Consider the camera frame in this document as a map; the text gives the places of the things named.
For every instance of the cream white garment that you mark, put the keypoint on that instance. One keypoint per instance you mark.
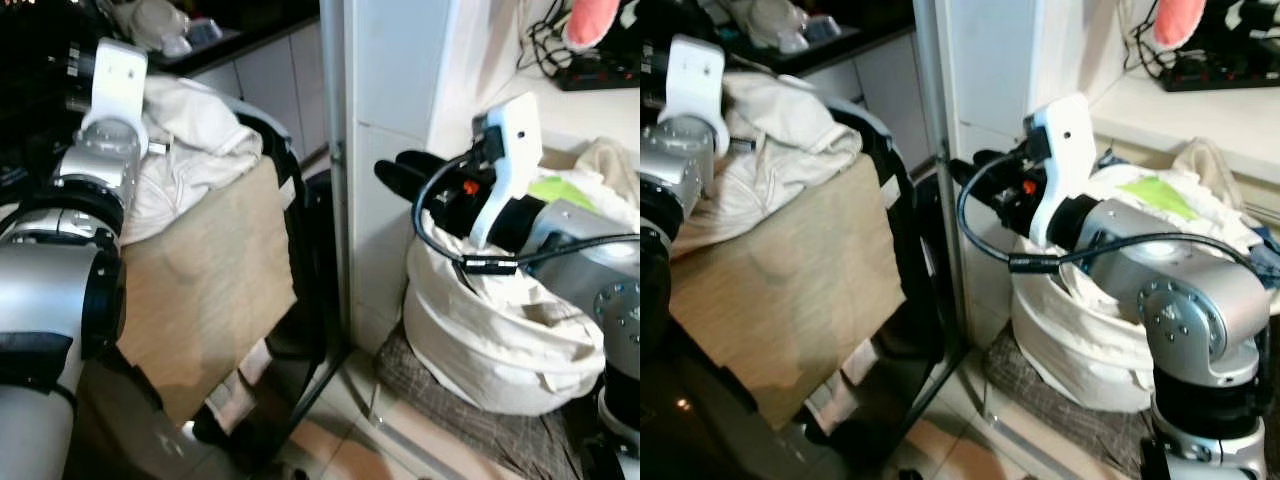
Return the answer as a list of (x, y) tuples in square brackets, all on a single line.
[(190, 150), (780, 140)]

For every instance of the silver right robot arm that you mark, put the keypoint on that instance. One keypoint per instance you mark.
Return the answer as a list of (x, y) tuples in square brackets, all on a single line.
[(590, 270), (1190, 300)]

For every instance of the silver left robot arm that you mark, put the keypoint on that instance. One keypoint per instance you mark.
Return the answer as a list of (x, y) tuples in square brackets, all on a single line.
[(50, 290), (672, 165)]

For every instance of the light green cloth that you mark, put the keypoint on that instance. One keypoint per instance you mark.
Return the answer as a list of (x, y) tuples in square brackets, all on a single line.
[(1155, 192), (560, 190)]

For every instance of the white cabinet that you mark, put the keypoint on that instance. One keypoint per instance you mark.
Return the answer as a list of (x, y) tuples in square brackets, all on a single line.
[(880, 90), (270, 85)]

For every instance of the white fabric laundry bag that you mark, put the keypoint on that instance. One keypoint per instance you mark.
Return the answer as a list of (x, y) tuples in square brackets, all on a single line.
[(490, 350), (1080, 340)]

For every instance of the black power strip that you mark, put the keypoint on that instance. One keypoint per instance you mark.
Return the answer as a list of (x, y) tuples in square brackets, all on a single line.
[(1220, 75), (600, 75)]

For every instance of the grey woven floor mat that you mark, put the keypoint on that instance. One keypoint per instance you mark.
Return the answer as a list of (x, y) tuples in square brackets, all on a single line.
[(1060, 420), (470, 420)]

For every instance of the pink rounded object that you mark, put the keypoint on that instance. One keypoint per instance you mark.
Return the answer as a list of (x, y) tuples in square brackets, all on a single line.
[(1180, 20), (592, 22)]

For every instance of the beige cloth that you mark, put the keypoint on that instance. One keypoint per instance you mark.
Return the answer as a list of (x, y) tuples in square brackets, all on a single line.
[(790, 300), (200, 300)]

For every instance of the blue cloth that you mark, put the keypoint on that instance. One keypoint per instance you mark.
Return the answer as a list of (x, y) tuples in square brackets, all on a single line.
[(1262, 240)]

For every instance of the grey white bundle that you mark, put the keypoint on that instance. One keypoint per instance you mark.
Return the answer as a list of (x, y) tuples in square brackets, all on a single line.
[(155, 22), (770, 20)]

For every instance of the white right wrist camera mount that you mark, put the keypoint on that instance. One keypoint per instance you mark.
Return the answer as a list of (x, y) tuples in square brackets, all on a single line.
[(1065, 140), (520, 150)]

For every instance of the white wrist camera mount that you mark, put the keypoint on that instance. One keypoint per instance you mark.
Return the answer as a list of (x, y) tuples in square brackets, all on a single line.
[(118, 80), (1065, 140), (520, 150), (695, 80)]

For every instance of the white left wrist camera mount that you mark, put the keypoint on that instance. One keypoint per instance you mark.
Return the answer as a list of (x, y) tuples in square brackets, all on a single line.
[(118, 80), (695, 80)]

